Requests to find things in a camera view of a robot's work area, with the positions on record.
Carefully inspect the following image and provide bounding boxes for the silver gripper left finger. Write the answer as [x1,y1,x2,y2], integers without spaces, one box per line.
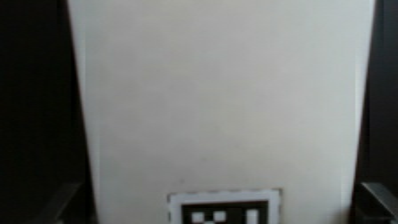
[29,182,96,224]

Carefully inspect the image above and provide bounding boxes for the white cabinet top block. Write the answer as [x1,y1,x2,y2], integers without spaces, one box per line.
[68,0,375,224]

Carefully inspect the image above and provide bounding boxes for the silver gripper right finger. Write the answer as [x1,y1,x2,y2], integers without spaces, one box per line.
[350,182,398,224]

